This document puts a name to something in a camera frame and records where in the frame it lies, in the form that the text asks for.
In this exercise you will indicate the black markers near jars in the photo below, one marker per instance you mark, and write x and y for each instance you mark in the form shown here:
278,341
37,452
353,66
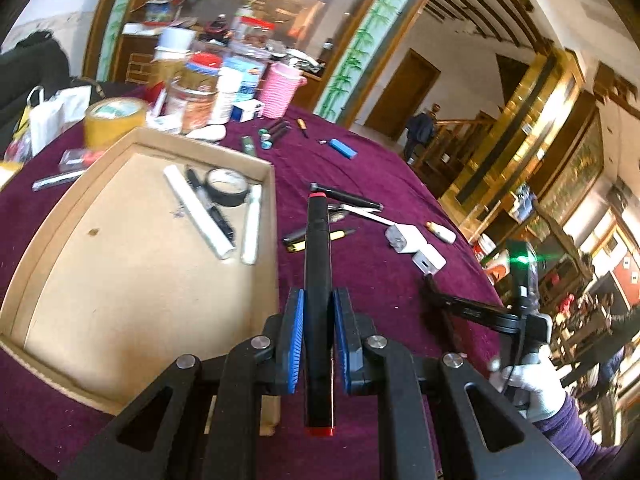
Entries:
272,129

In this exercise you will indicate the white red bucket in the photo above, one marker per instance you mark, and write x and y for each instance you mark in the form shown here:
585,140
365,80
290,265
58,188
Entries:
484,249

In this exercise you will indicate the black marker pen white label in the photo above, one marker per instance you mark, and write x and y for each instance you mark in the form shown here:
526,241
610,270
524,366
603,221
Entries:
210,205

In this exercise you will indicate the tan packing tape roll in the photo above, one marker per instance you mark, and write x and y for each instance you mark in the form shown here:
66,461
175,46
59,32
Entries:
115,122

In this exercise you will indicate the small orange black screwdriver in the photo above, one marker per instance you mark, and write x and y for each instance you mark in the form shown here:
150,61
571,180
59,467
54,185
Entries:
302,127

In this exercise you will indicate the wooden stair railing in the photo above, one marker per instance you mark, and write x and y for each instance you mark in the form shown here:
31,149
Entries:
460,145

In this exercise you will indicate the pink knit covered thermos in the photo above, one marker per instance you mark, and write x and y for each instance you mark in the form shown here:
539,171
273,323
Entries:
280,90

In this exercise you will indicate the clear jar red lid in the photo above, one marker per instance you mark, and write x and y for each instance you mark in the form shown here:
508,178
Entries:
255,30

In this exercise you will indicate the brown wooden door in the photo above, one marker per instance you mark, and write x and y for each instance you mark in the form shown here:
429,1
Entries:
402,95

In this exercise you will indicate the person's right forearm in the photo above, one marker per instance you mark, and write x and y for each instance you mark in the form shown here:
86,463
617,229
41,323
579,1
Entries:
580,435

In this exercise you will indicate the black tape roll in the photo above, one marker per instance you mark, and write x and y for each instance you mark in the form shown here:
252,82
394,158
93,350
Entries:
227,197

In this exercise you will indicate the white bottle orange cap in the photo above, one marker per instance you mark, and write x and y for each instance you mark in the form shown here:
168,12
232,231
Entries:
442,232

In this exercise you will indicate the yellow pen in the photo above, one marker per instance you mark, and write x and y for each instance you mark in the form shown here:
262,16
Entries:
342,234

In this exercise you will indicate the black rubber grip pen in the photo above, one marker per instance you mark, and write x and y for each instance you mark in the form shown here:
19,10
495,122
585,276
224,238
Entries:
339,214

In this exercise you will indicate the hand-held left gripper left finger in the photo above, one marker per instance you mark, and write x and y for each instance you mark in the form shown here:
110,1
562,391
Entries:
295,340

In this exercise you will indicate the white oval object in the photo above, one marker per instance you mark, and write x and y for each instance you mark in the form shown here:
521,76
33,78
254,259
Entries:
206,133

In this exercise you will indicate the person's right hand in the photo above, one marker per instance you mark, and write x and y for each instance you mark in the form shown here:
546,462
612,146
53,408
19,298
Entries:
537,390

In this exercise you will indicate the clear red plastic packet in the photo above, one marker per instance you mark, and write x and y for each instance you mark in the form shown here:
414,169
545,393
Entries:
82,159

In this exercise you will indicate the white tube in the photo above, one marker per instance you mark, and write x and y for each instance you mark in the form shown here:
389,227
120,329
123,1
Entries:
200,212

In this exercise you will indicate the person in dark clothes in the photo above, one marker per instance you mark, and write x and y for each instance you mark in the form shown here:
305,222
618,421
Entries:
419,130

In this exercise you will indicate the blue battery pack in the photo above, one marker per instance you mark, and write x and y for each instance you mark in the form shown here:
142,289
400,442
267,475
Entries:
344,149

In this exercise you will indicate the white paper bag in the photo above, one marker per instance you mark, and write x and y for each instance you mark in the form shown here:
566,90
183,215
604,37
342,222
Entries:
55,115

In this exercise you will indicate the small black marker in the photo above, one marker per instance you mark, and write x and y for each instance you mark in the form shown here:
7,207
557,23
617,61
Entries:
295,236

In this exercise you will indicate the white plastic jar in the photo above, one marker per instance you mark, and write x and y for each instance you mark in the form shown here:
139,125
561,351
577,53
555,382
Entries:
227,97

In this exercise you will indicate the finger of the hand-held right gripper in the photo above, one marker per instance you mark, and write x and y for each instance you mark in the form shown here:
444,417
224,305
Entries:
470,310

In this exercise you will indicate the white charger with prongs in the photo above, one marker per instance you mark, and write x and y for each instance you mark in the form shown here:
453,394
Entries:
430,260

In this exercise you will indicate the small white blue box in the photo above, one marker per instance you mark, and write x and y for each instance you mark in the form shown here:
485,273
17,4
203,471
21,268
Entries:
248,111

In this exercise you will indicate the silver pen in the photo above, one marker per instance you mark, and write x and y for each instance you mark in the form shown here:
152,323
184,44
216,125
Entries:
57,180

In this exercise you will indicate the black marker grey cap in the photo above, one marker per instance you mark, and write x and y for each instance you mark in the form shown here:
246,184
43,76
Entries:
350,199

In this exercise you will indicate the orange label jar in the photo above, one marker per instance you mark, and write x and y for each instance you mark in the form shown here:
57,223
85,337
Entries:
195,100

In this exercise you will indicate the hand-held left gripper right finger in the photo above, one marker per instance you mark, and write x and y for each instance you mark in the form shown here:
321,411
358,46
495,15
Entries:
342,340

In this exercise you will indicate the black marker red cap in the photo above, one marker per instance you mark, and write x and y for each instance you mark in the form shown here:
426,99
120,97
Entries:
317,260

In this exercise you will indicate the framed landscape painting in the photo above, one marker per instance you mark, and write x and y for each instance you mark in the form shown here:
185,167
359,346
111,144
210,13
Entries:
575,170

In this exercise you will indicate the cardboard tray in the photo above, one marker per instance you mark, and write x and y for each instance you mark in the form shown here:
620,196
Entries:
125,285

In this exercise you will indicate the white charger block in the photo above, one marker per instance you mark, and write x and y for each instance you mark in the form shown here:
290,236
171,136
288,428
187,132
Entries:
405,237

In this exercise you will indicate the black marker teal cap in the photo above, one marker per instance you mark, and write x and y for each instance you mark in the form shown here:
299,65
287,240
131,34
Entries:
277,137

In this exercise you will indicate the white plastic tub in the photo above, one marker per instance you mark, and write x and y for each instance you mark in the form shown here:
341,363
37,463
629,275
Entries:
175,42

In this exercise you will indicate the purple velvet tablecloth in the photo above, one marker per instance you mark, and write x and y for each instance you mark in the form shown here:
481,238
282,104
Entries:
380,270

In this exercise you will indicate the bamboo painted panel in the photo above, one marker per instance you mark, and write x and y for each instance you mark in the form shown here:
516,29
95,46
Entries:
370,40

